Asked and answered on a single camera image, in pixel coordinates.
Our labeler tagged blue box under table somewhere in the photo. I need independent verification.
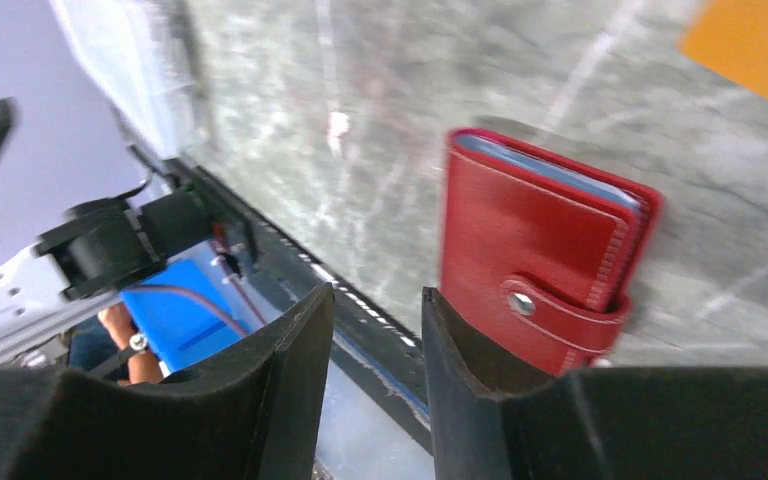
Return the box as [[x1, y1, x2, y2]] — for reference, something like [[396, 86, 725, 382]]
[[121, 259, 252, 373]]

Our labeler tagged person forearm with watch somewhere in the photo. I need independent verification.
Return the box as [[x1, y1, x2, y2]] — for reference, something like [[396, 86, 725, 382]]
[[98, 303, 164, 386]]

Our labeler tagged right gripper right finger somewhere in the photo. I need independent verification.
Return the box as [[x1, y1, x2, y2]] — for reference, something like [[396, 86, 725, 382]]
[[422, 288, 768, 479]]

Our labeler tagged clear plastic screw box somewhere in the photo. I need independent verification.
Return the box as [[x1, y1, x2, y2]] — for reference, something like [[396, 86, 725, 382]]
[[50, 0, 209, 159]]

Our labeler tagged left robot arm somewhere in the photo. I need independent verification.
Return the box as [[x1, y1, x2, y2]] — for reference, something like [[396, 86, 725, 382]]
[[0, 187, 217, 365]]

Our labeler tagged red leather card holder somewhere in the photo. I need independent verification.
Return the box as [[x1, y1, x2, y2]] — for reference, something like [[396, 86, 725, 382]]
[[440, 127, 663, 375]]

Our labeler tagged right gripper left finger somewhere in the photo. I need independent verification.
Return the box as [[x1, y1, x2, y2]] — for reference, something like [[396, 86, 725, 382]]
[[0, 283, 334, 479]]

